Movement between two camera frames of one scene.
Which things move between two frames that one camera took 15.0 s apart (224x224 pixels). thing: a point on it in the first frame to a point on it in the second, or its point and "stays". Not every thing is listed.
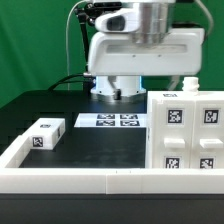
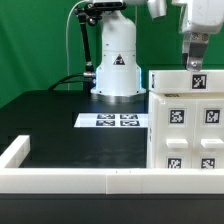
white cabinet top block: x=45 y=133 to x=203 y=81
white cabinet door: x=209 y=134 stays
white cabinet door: x=173 y=133 stays
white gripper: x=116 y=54 to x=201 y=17
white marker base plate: x=111 y=120 stays
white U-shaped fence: x=101 y=181 stays
